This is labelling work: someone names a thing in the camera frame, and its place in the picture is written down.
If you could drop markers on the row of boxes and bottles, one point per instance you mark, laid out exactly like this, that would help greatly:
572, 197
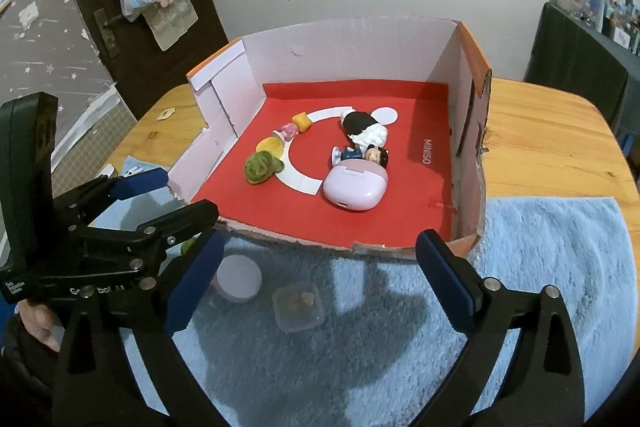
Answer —
610, 12

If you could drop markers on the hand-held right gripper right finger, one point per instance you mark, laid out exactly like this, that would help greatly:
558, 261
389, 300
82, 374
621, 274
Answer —
442, 277

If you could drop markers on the yellow bottle cap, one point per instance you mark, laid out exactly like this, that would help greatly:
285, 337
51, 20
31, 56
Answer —
302, 122

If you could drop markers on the small white clip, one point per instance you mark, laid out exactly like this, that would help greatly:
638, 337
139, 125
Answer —
132, 170

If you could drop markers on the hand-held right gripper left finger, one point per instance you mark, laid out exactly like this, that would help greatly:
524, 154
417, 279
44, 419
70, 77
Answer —
192, 282

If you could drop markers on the clear plastic sleeve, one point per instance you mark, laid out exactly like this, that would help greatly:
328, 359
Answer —
170, 22

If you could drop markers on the green wool toy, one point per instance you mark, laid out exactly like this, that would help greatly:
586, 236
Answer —
260, 167

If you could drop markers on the paper scrap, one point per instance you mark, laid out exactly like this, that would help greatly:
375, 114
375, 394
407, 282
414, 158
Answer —
166, 113

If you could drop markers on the white wall sticker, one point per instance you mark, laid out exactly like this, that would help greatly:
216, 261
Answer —
28, 13

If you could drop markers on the person's left forearm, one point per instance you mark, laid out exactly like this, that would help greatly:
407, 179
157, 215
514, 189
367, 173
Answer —
20, 372

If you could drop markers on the dark-haired toy figurine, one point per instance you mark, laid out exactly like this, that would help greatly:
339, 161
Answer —
362, 154

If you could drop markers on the person's left hand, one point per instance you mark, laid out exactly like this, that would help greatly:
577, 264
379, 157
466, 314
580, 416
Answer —
37, 324

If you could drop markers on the black white sushi plush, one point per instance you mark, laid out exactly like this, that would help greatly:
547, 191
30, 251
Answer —
365, 127

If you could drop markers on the fluffy blue towel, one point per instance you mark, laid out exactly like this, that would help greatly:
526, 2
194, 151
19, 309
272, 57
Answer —
525, 282

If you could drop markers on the side table with dark cloth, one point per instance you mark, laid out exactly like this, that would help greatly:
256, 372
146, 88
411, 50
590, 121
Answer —
575, 57

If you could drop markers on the pink earbuds case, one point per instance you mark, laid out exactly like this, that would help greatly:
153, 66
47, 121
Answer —
355, 184

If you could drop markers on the small pink toy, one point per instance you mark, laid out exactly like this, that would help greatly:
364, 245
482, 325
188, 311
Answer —
287, 130

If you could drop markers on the round white pink compact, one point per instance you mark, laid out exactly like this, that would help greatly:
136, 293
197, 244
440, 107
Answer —
237, 277

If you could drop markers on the small yellow toy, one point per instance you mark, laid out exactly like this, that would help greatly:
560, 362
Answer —
270, 143

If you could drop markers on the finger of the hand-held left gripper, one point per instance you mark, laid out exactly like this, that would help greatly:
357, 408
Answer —
142, 181
190, 214

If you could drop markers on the clear plastic container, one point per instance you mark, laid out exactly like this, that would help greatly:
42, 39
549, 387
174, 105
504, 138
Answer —
297, 304

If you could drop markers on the cardboard box red floor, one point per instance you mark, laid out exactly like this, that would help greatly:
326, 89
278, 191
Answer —
350, 62

